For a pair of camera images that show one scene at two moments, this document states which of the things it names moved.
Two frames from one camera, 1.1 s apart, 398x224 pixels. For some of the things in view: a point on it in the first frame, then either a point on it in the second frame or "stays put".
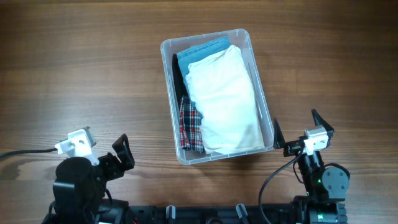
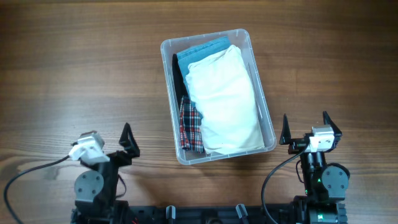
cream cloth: x=222 y=89 stays put
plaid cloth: x=190 y=121 stays put
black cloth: x=179 y=81 stays put
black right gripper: x=291 y=147 to x=337 y=134
